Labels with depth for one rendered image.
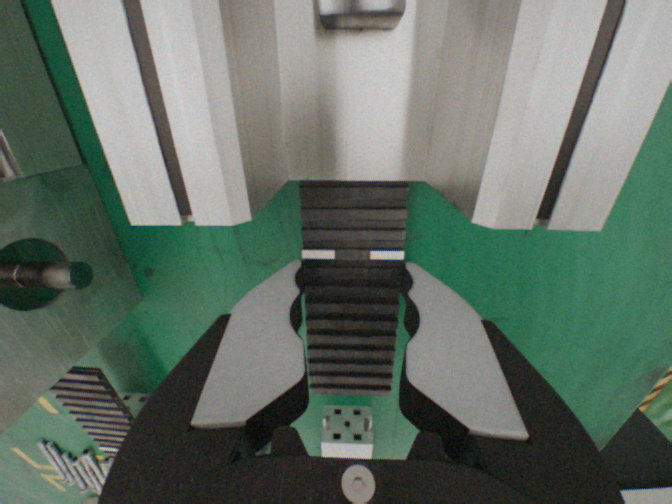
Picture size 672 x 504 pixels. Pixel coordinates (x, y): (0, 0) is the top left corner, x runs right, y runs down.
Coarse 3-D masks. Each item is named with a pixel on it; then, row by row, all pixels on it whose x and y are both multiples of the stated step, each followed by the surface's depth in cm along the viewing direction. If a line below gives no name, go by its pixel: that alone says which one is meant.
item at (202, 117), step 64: (64, 0) 4; (128, 0) 4; (192, 0) 4; (256, 0) 5; (320, 0) 6; (384, 0) 5; (448, 0) 6; (512, 0) 4; (576, 0) 3; (640, 0) 3; (128, 64) 4; (192, 64) 4; (256, 64) 5; (320, 64) 7; (384, 64) 7; (448, 64) 6; (512, 64) 4; (576, 64) 4; (640, 64) 4; (128, 128) 4; (192, 128) 4; (256, 128) 6; (320, 128) 8; (384, 128) 8; (448, 128) 6; (512, 128) 4; (576, 128) 4; (640, 128) 4; (128, 192) 5; (192, 192) 5; (256, 192) 6; (448, 192) 6; (512, 192) 5; (576, 192) 4
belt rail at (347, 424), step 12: (324, 408) 22; (336, 408) 22; (348, 408) 22; (360, 408) 22; (324, 420) 21; (336, 420) 21; (348, 420) 21; (360, 420) 21; (324, 432) 20; (336, 432) 20; (348, 432) 20; (360, 432) 20; (372, 432) 20; (324, 444) 19; (336, 444) 19; (348, 444) 19; (360, 444) 19; (372, 444) 19; (324, 456) 20; (336, 456) 20; (348, 456) 20; (360, 456) 20
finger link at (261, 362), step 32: (256, 288) 10; (288, 288) 10; (256, 320) 9; (288, 320) 9; (224, 352) 8; (256, 352) 8; (288, 352) 8; (224, 384) 7; (256, 384) 7; (288, 384) 7; (224, 416) 6; (256, 416) 6; (288, 416) 7; (256, 448) 6
